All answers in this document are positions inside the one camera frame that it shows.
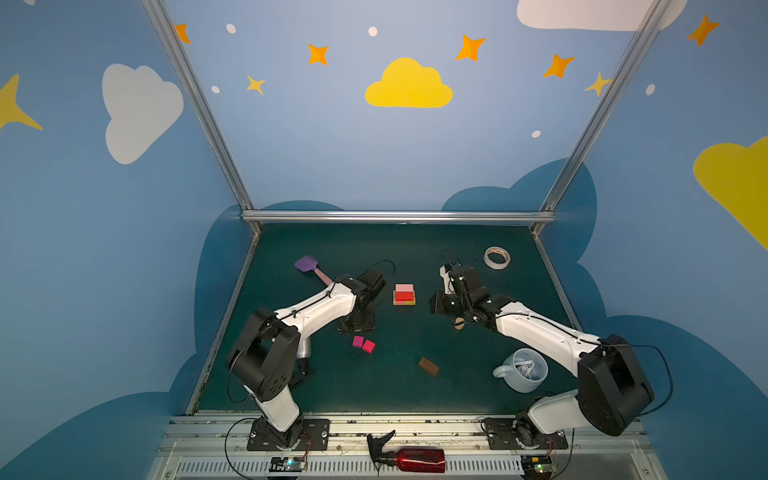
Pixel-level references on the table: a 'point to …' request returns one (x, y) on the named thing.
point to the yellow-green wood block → (409, 303)
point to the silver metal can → (305, 348)
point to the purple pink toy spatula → (309, 263)
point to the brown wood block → (428, 366)
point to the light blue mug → (524, 370)
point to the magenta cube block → (358, 341)
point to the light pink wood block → (404, 287)
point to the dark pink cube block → (369, 346)
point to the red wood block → (406, 296)
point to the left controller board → (287, 464)
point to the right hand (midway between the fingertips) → (431, 297)
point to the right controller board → (537, 467)
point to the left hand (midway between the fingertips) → (366, 329)
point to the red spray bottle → (405, 460)
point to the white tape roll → (496, 250)
